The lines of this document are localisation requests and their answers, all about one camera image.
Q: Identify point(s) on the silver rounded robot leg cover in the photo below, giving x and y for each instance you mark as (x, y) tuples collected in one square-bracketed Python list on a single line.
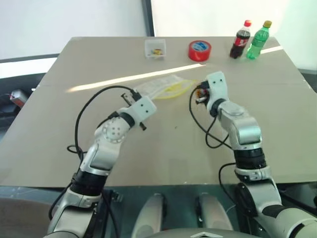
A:
[(149, 215), (213, 215)]

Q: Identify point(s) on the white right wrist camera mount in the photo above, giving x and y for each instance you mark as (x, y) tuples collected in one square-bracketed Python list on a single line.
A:
[(218, 86)]

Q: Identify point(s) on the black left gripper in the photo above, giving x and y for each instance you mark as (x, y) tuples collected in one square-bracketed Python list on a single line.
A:
[(135, 95)]

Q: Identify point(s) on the green bottle with yellow cap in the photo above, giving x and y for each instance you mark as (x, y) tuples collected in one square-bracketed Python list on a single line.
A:
[(257, 41)]

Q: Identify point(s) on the red tape roll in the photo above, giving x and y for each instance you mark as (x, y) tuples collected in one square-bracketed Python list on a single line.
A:
[(199, 50)]

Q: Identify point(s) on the small orange snack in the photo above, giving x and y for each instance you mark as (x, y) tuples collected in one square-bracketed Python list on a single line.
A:
[(198, 93)]

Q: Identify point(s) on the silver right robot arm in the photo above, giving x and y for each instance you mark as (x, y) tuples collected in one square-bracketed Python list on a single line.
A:
[(245, 129)]

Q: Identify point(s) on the dark vertical pillar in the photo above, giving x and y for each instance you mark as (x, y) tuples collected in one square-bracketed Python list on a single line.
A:
[(147, 17)]

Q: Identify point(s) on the black low cabinet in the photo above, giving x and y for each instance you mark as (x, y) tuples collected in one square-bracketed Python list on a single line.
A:
[(15, 84)]

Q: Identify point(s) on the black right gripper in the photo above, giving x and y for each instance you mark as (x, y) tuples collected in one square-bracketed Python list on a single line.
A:
[(206, 91)]

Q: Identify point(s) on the clear yellow-zip plastic bag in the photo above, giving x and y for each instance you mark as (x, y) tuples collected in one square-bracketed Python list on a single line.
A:
[(161, 86)]

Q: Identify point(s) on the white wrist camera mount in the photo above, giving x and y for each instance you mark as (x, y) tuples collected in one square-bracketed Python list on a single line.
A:
[(144, 107), (218, 86)]

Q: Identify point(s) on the colourful small items in box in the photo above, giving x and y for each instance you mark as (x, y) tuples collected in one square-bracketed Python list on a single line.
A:
[(156, 51)]

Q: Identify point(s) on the red and white device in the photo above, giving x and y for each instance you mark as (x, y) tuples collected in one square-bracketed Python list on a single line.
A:
[(18, 98)]

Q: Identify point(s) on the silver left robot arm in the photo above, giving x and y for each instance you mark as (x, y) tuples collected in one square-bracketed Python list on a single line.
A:
[(104, 153)]

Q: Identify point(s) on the clear plastic box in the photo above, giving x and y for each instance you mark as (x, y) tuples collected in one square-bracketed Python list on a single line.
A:
[(155, 45)]

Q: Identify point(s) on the cola bottle with red cap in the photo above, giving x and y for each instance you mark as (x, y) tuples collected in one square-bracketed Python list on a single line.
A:
[(239, 43)]

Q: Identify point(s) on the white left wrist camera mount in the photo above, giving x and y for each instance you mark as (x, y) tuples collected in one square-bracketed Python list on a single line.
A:
[(144, 107)]

